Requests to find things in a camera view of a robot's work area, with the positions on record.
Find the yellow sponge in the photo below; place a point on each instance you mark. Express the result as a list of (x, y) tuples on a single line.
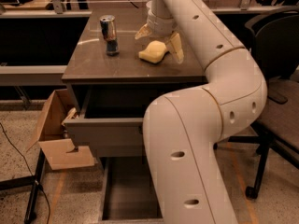
[(154, 52)]

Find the black office chair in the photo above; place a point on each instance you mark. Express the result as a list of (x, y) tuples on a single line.
[(274, 43)]

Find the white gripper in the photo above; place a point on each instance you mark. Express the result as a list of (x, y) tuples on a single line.
[(161, 27)]

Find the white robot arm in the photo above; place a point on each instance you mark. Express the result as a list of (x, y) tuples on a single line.
[(180, 128)]

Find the open cardboard box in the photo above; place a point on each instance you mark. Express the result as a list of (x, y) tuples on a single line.
[(52, 137)]

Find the grey bottom drawer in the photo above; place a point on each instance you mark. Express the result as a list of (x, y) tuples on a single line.
[(128, 195)]

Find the grey drawer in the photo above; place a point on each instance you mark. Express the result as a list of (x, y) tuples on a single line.
[(108, 116), (117, 151), (128, 195)]

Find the grey drawer cabinet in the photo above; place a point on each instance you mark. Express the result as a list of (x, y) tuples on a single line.
[(89, 65)]

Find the white bowl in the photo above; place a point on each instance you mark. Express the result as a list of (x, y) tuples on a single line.
[(148, 6)]

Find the black stand leg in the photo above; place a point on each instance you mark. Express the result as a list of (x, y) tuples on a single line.
[(33, 181)]

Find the grey top drawer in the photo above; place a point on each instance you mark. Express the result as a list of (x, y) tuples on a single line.
[(108, 116)]

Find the grey middle drawer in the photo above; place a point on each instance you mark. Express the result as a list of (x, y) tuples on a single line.
[(117, 151)]

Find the silver blue drink can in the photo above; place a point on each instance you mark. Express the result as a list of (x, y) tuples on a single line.
[(109, 32)]

